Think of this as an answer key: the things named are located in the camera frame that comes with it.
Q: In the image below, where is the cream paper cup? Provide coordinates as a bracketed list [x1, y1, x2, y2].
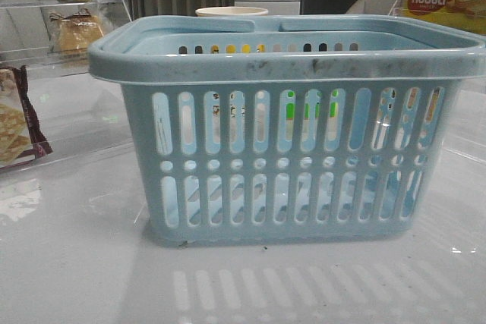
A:
[195, 6, 269, 17]

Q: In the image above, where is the clear acrylic right stand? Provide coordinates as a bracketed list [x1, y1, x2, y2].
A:
[386, 0, 405, 16]

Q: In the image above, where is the packaged bread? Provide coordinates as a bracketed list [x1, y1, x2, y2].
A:
[49, 8, 104, 54]

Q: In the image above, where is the light blue plastic basket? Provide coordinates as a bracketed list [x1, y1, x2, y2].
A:
[88, 15, 485, 246]

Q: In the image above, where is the clear acrylic display shelf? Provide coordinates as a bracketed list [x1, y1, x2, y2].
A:
[1, 0, 131, 79]

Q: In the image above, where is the maroon cracker snack packet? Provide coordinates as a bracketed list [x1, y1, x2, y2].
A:
[1, 66, 52, 170]

